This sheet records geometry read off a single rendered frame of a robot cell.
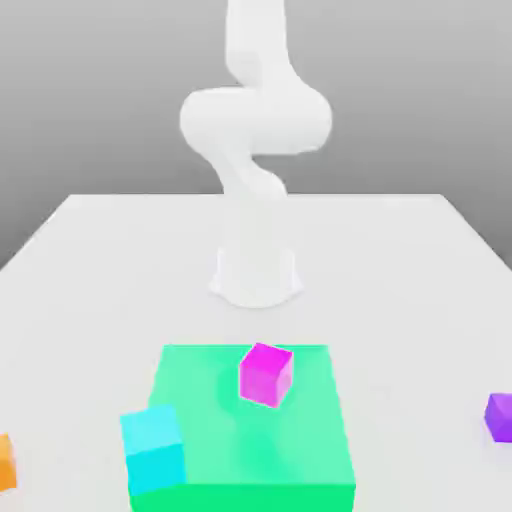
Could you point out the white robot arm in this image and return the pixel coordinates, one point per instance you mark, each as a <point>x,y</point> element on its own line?
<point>256,120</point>

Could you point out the small magenta cube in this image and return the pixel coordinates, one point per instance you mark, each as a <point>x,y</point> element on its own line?
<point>265,374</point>

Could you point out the small cyan cube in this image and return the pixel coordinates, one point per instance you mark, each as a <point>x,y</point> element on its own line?
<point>154,448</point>

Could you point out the small purple cube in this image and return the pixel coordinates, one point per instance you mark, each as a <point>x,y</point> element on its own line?
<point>500,418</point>

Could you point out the small orange cube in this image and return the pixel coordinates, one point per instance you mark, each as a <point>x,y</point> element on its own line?
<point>6,464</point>

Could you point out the large green box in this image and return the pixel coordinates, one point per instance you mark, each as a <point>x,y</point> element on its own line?
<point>264,444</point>

